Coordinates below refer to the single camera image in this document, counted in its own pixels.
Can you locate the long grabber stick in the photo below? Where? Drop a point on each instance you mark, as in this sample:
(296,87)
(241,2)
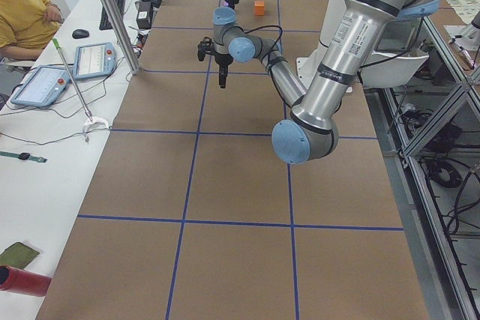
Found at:
(91,119)

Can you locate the person in yellow shirt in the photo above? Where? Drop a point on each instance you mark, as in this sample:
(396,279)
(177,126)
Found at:
(27,26)

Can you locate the far teach pendant tablet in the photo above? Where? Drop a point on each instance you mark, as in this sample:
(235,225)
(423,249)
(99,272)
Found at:
(94,60)

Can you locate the black computer mouse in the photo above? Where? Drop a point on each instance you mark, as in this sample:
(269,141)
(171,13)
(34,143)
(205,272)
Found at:
(80,33)

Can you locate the red cylinder bottle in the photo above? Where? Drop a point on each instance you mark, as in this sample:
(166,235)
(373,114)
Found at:
(23,282)

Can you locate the near teach pendant tablet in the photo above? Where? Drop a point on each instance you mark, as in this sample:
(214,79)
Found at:
(42,87)

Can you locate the grey aluminium post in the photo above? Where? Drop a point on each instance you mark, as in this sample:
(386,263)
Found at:
(120,31)

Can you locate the green bean bag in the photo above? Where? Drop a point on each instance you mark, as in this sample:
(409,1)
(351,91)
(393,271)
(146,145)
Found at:
(18,255)

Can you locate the black power adapter box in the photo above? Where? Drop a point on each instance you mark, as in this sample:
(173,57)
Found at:
(144,15)

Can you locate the teach pendant tablet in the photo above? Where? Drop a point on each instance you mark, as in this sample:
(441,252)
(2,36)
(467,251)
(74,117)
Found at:
(94,60)
(42,87)

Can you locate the orange foam block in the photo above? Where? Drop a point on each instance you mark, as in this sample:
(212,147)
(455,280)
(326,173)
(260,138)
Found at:
(259,8)

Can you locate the green strap wristwatch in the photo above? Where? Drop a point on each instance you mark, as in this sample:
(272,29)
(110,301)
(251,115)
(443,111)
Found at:
(25,156)

